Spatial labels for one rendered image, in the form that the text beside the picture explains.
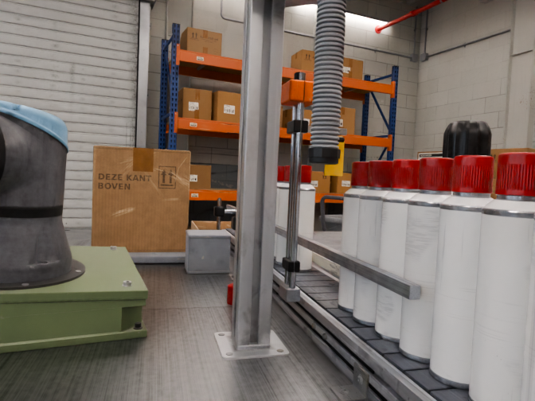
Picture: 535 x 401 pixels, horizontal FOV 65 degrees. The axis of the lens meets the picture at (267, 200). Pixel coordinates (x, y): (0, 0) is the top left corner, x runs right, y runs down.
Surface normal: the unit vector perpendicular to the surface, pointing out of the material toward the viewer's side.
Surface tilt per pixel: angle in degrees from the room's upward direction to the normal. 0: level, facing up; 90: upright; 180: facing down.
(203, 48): 91
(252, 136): 90
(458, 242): 90
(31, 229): 76
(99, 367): 0
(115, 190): 90
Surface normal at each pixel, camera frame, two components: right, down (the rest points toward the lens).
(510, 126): -0.91, -0.02
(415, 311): -0.76, 0.00
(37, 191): 0.78, 0.13
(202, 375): 0.04, -1.00
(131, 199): 0.28, 0.06
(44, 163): 0.90, 0.13
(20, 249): 0.58, -0.18
